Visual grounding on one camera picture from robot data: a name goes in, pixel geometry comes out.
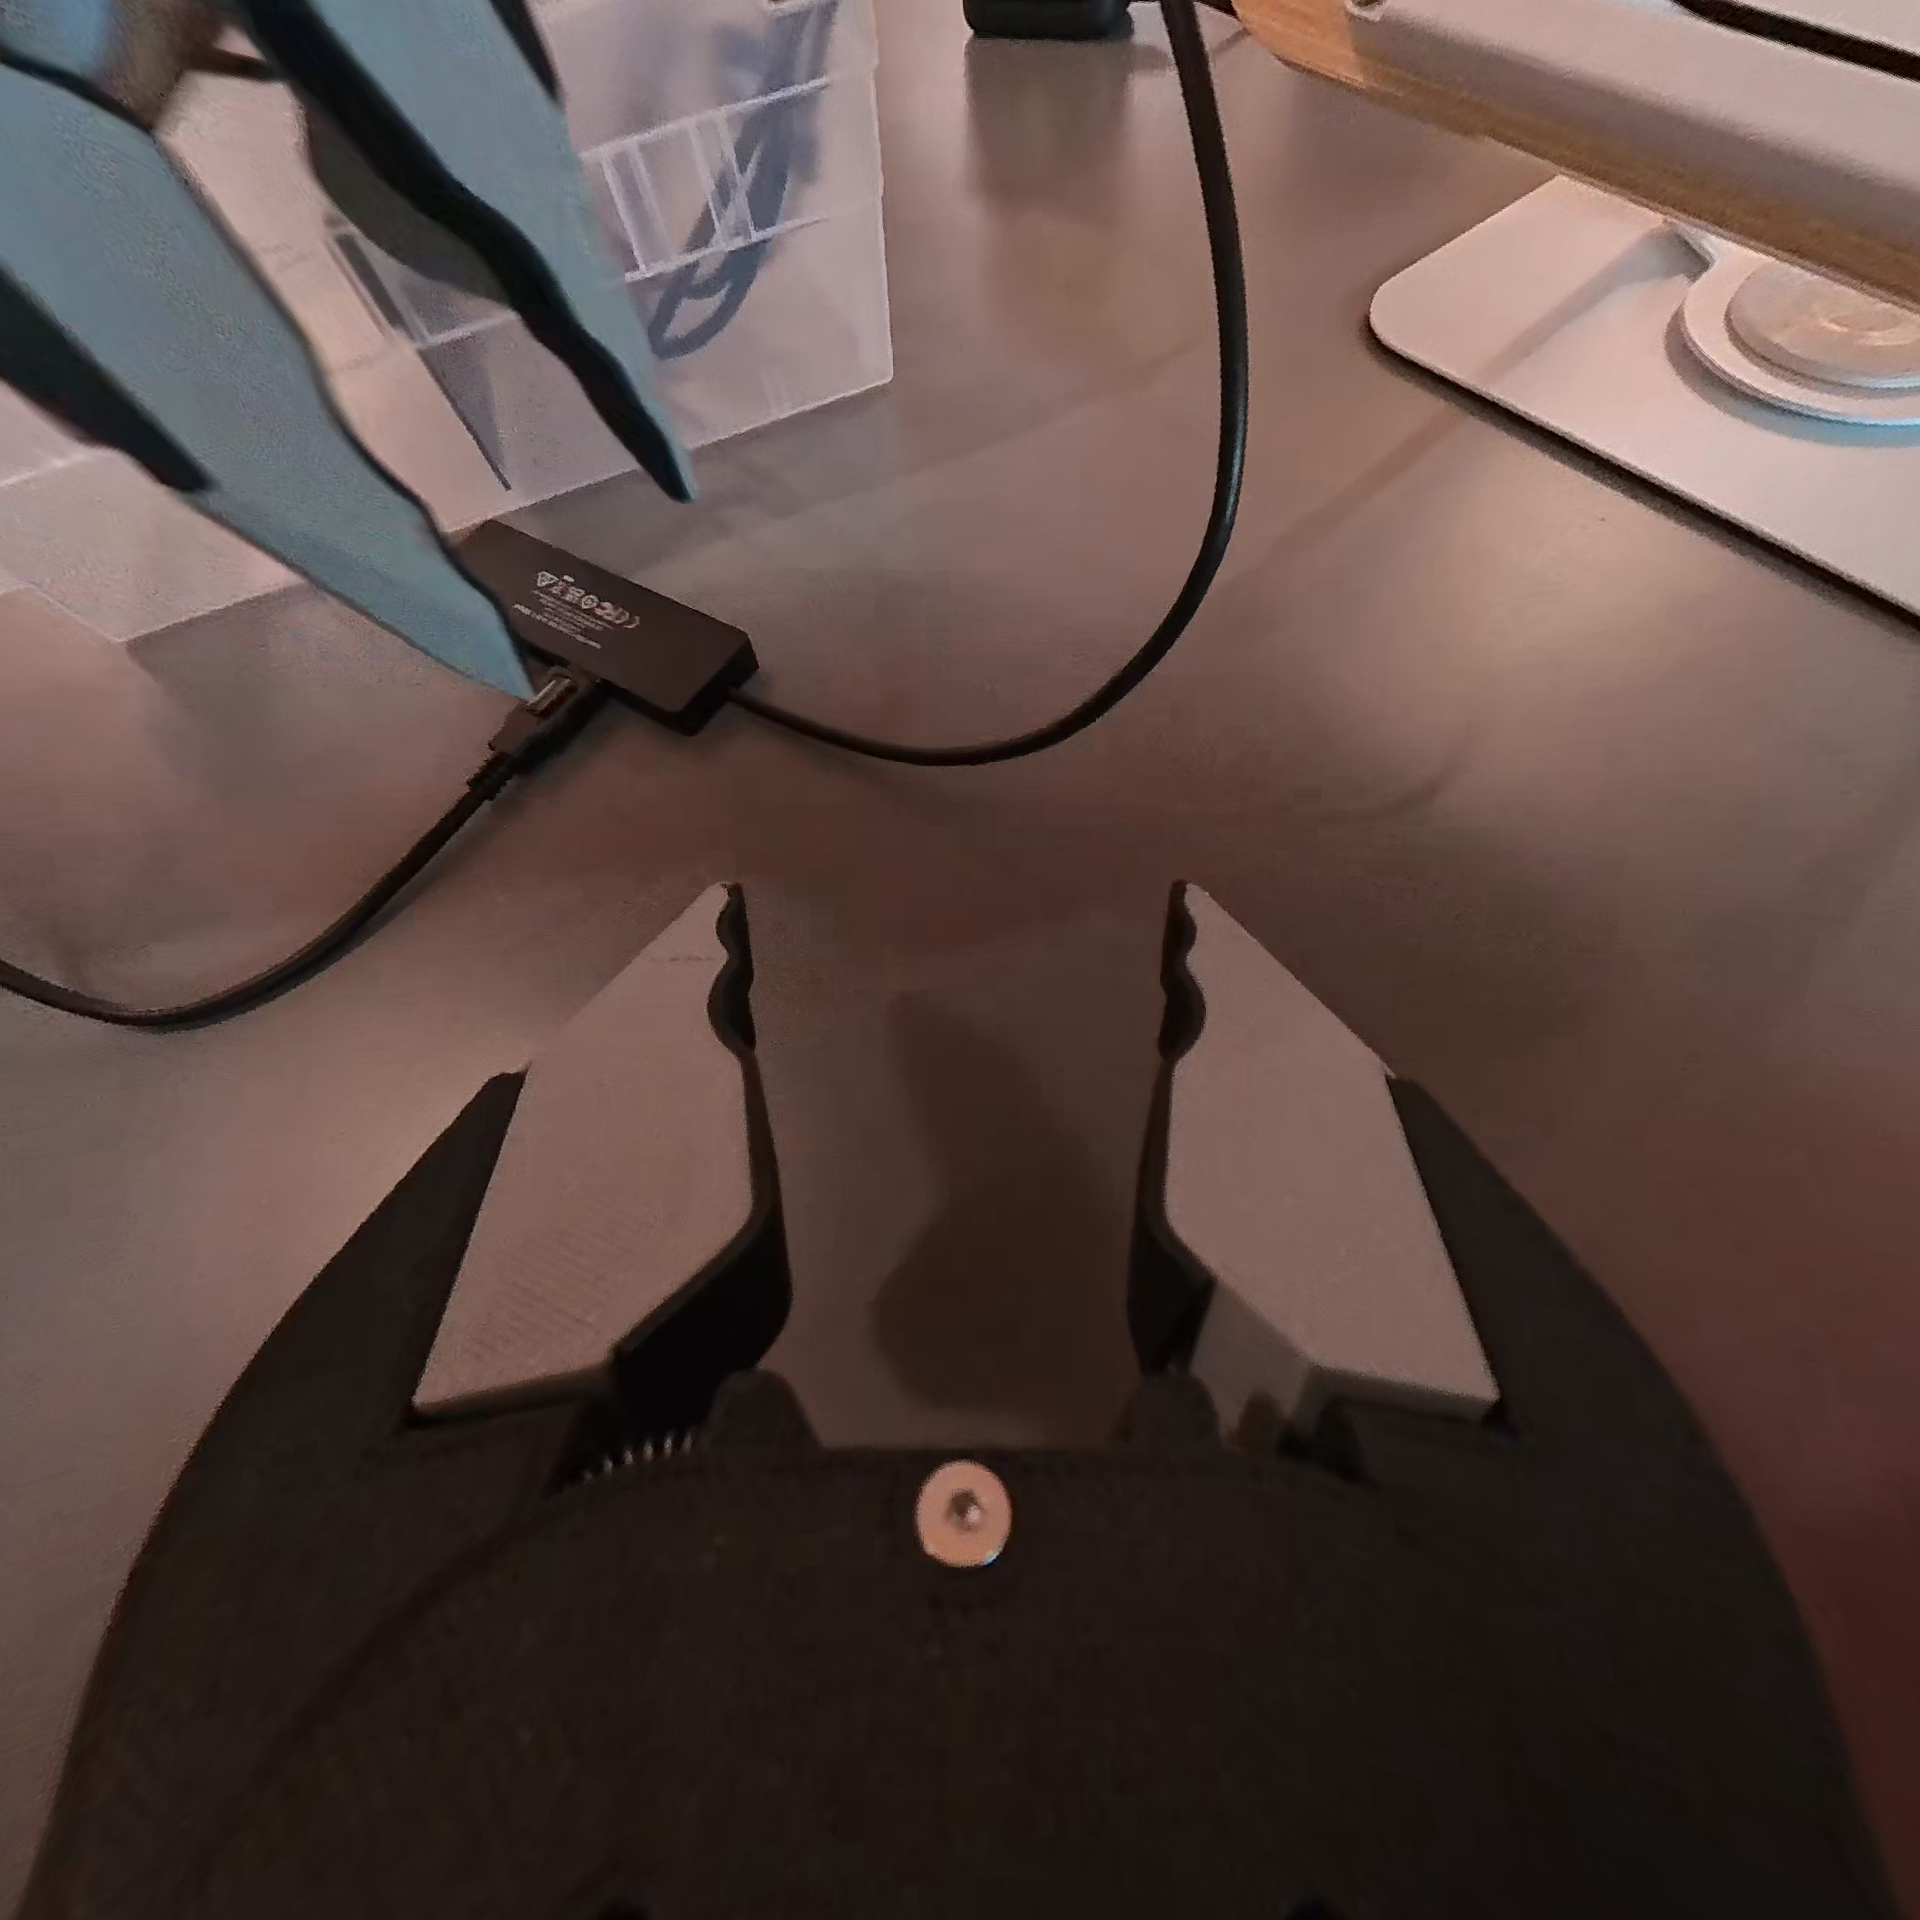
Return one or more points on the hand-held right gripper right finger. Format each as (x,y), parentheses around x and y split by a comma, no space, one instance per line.
(1305,1200)

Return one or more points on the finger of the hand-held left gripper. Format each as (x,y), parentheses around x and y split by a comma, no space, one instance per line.
(225,374)
(495,121)

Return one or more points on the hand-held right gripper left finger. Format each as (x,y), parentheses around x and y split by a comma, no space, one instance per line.
(600,1200)

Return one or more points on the clear plastic bin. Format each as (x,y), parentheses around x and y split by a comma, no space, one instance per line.
(780,301)

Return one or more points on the slim black USB hub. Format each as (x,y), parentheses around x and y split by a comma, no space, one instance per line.
(630,623)

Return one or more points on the white stand base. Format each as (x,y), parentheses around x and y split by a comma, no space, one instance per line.
(1530,330)

